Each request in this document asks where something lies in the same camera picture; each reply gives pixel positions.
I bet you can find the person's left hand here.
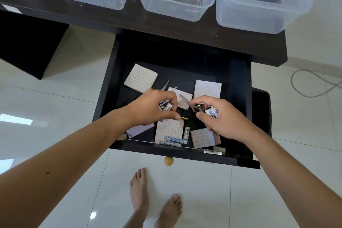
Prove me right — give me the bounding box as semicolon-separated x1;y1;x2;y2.
126;89;181;127

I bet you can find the person's right hand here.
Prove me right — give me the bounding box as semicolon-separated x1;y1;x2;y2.
188;95;257;143

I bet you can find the white batteries bunch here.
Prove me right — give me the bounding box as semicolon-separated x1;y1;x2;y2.
158;99;173;111
198;105;219;118

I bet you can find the person's right forearm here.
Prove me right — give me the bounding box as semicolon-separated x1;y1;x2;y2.
242;127;342;228

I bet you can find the person's left forearm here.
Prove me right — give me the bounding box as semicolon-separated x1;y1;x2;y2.
0;105;134;228

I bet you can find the pointed metal blade tool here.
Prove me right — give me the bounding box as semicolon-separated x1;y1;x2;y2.
179;94;200;112

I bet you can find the silver metal clip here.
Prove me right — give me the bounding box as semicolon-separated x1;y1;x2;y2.
199;148;223;156

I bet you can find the lilac paper card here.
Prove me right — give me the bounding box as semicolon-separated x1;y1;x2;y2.
126;123;156;139

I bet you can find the black chair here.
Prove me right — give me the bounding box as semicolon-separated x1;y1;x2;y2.
251;88;273;138

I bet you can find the black open drawer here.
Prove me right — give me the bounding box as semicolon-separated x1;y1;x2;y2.
92;33;261;170

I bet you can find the dark wooden desk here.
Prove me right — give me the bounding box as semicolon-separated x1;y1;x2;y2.
0;0;288;80

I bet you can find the person's left foot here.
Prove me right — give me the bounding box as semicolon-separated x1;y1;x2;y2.
126;168;149;228

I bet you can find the person's foot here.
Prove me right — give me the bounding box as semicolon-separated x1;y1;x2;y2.
126;168;149;228
154;194;183;228

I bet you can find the person's right foot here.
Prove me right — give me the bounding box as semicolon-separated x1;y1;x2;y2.
154;194;183;228

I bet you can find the white sticker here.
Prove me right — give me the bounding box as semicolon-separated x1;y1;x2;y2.
1;4;22;14

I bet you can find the grey floor cable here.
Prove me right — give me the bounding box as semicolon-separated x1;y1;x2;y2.
290;69;342;98

